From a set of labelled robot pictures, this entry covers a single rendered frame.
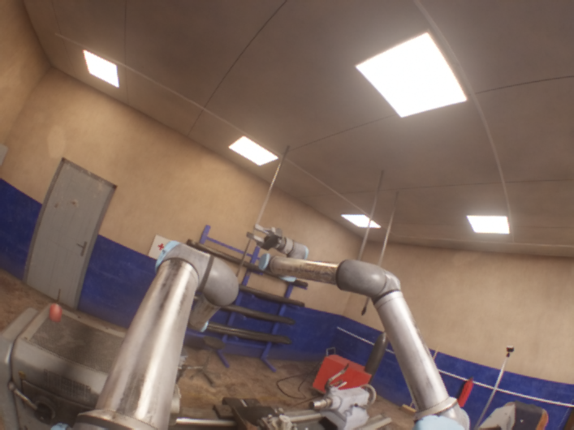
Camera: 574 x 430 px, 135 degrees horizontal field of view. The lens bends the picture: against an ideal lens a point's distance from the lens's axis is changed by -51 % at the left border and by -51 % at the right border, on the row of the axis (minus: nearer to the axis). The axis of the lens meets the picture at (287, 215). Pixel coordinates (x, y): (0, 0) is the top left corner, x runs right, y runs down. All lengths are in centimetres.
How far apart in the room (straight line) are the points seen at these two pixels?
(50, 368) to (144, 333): 69
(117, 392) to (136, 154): 394
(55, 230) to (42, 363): 341
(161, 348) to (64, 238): 392
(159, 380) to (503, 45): 187
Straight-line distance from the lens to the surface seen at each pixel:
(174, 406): 130
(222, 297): 73
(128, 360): 42
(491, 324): 495
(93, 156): 427
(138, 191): 407
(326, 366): 438
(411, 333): 85
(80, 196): 418
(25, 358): 110
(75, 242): 423
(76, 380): 106
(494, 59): 172
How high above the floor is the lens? 199
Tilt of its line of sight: 12 degrees up
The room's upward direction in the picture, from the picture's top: 21 degrees clockwise
